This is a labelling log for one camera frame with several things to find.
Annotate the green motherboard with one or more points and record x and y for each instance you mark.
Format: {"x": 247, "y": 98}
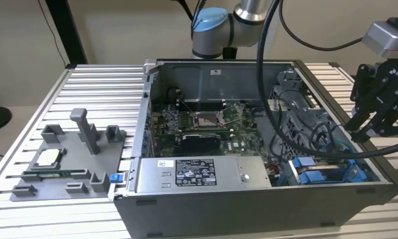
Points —
{"x": 243, "y": 142}

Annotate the CPU socket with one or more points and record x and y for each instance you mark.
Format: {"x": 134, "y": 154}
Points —
{"x": 207, "y": 120}

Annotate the black upright post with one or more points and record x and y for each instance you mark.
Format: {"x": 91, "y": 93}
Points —
{"x": 66, "y": 30}

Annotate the blue case latch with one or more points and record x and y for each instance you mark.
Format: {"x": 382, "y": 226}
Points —
{"x": 117, "y": 178}

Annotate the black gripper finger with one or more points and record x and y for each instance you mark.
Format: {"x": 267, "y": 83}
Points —
{"x": 383, "y": 124}
{"x": 362, "y": 84}

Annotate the silver power supply unit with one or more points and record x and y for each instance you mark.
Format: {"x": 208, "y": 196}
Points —
{"x": 152, "y": 176}

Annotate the grey parts rack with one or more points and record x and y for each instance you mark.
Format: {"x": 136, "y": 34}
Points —
{"x": 73, "y": 159}

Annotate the perforated metal drive cage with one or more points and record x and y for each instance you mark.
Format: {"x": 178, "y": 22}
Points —
{"x": 299, "y": 117}

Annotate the dark grey PC case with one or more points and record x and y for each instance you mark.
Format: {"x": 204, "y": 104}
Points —
{"x": 219, "y": 209}

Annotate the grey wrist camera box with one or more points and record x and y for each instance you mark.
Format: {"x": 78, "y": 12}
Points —
{"x": 382, "y": 37}

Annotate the thin metal locking lever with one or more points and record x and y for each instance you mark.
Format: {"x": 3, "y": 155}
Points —
{"x": 234, "y": 121}

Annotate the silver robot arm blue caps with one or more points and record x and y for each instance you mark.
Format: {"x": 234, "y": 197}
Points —
{"x": 216, "y": 32}

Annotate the green RAM stick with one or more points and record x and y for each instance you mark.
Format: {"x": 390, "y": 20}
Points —
{"x": 63, "y": 173}

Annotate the silver CPU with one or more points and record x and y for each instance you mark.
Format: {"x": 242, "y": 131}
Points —
{"x": 49, "y": 158}

